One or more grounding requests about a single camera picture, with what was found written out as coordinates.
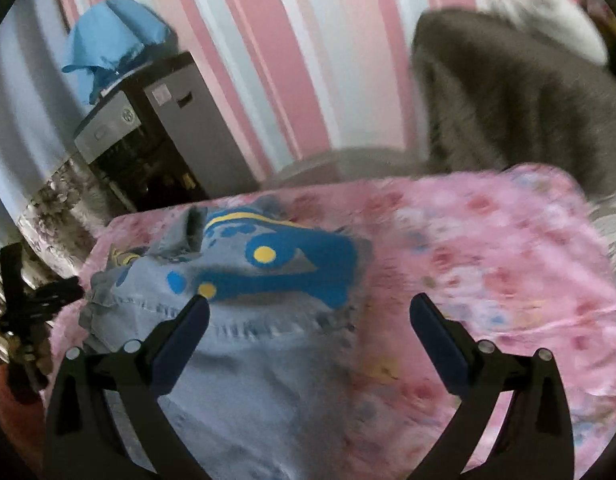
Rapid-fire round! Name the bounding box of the light blue denim garment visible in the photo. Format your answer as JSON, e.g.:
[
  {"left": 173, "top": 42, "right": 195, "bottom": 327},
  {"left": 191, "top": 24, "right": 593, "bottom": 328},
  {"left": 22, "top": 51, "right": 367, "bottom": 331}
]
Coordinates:
[{"left": 80, "top": 196, "right": 372, "bottom": 479}]

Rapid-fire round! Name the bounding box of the floral beige curtain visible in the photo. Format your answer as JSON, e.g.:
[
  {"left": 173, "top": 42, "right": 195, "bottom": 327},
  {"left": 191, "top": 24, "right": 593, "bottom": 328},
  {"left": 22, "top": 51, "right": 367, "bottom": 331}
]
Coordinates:
[{"left": 16, "top": 154, "right": 129, "bottom": 278}]

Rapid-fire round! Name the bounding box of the pink floral bed quilt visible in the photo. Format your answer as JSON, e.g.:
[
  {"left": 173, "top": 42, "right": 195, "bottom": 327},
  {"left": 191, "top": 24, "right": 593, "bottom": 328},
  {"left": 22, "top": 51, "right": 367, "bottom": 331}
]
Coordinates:
[{"left": 51, "top": 165, "right": 616, "bottom": 479}]

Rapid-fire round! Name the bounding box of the blue cloth cover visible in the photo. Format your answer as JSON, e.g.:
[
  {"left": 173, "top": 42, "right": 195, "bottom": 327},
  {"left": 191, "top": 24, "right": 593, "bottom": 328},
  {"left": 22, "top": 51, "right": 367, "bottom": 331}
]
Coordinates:
[{"left": 62, "top": 0, "right": 178, "bottom": 105}]

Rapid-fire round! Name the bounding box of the white folded cloth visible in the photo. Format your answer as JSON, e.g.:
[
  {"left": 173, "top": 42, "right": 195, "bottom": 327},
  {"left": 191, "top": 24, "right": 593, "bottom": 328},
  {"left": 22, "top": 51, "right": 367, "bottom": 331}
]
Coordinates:
[{"left": 490, "top": 0, "right": 609, "bottom": 66}]

